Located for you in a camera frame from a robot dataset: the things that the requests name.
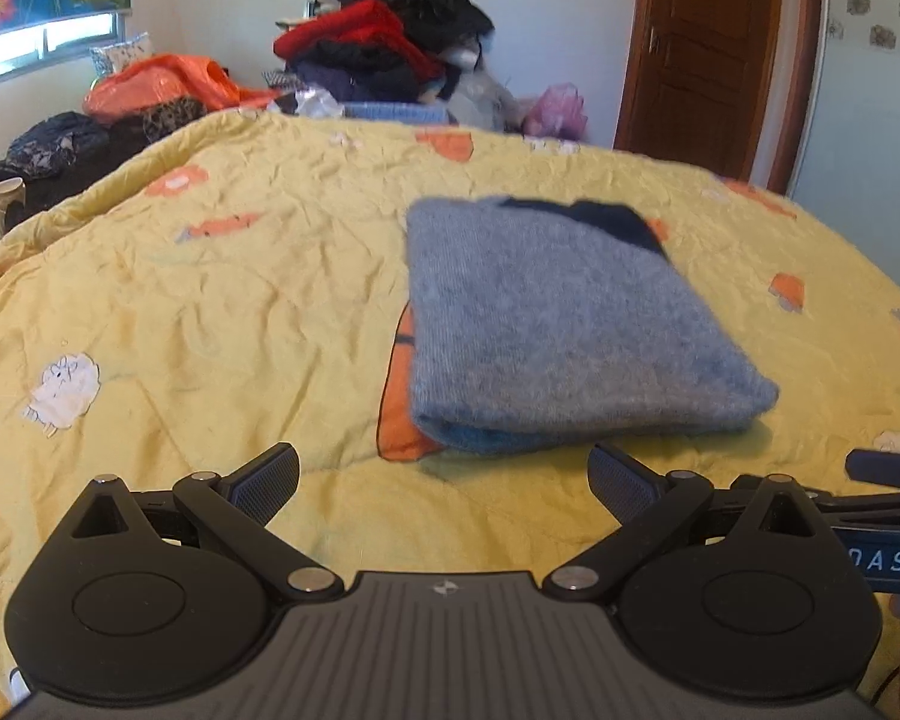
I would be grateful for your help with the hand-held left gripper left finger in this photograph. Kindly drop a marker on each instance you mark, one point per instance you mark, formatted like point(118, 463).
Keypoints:
point(264, 478)

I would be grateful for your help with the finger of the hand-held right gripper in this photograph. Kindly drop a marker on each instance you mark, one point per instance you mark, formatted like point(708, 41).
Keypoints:
point(870, 510)
point(889, 466)

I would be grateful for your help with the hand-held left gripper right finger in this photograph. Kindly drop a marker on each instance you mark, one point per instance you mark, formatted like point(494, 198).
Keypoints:
point(621, 481)

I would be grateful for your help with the grey sweater with navy sleeves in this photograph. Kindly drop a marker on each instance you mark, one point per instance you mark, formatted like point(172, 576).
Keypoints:
point(570, 330)

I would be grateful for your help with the dark patterned clothes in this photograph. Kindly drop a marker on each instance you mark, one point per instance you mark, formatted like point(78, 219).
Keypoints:
point(60, 154)

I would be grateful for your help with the pile of dark and red clothes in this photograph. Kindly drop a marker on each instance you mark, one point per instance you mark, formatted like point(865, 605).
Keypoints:
point(379, 30)

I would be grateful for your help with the yellow printed bed sheet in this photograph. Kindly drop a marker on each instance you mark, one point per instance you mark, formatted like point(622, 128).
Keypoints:
point(195, 300)

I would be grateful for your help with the leopard print cloth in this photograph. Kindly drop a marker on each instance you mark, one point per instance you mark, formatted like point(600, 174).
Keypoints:
point(171, 118)

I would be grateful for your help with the pink plastic bag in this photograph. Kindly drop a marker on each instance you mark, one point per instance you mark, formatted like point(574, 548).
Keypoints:
point(559, 111)

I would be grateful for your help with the white crumpled plastic bag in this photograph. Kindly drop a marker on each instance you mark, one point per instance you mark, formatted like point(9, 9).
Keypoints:
point(319, 101)

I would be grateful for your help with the light blue knit cloth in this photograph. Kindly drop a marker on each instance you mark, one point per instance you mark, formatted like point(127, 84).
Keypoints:
point(394, 112)

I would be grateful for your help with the clear plastic bag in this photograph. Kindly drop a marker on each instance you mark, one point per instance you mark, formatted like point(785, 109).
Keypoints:
point(487, 101)

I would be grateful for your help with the orange plastic bag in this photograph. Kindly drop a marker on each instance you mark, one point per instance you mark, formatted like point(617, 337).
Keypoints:
point(165, 86)

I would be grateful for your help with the wooden door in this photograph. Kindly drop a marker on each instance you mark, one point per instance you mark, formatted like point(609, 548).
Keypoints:
point(701, 52)

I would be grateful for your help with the floral pillow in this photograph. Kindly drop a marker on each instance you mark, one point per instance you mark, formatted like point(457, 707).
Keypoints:
point(124, 56)

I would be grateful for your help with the window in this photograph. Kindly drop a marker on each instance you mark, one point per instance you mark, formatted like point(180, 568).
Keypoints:
point(37, 45)

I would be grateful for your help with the wooden door frame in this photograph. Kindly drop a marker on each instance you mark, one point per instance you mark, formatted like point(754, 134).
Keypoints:
point(799, 60)

